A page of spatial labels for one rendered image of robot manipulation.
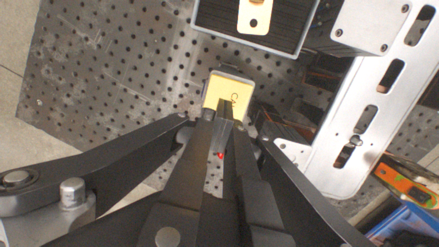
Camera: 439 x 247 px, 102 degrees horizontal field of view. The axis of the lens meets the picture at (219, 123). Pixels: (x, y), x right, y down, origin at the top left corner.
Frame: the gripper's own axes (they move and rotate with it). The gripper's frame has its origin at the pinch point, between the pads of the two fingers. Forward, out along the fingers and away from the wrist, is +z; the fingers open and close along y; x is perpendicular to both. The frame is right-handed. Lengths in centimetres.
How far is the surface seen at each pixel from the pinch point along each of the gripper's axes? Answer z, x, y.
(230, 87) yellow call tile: 8.3, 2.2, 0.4
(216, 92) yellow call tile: 8.3, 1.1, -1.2
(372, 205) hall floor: 124, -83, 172
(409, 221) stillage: 108, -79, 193
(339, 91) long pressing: 24.1, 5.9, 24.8
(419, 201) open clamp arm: 15, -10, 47
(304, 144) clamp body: 18.5, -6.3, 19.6
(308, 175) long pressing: 24.3, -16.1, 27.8
